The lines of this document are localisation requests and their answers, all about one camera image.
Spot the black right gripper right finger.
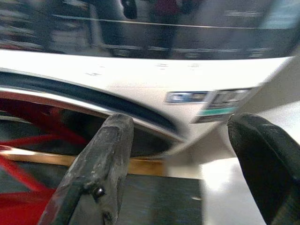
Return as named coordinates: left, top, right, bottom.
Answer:
left=226, top=112, right=300, bottom=225

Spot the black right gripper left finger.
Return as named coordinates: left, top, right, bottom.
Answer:
left=37, top=113, right=135, bottom=225

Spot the white front-load washing machine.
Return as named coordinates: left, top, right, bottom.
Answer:
left=0, top=0, right=300, bottom=179

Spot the round chrome-rimmed washer door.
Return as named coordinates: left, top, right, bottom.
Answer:
left=0, top=71, right=186, bottom=158

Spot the blue and green washer label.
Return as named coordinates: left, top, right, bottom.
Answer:
left=164, top=87, right=256, bottom=124

